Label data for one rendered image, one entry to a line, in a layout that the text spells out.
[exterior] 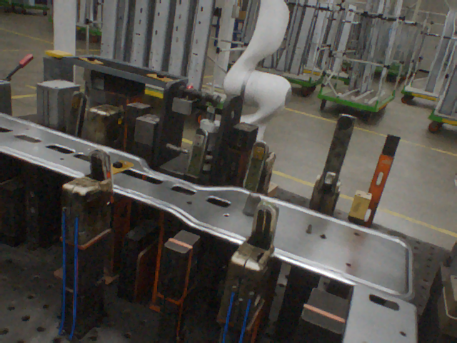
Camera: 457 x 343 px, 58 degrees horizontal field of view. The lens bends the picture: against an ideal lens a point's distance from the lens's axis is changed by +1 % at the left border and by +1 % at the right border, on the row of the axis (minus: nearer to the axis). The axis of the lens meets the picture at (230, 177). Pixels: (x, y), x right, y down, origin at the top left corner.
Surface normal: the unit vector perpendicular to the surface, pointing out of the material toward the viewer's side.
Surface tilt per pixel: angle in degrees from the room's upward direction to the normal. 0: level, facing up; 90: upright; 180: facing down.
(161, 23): 86
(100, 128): 90
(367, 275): 0
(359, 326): 0
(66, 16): 90
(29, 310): 0
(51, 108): 90
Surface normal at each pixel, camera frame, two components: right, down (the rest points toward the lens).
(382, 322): 0.16, -0.91
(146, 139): -0.38, 0.30
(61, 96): 0.91, 0.29
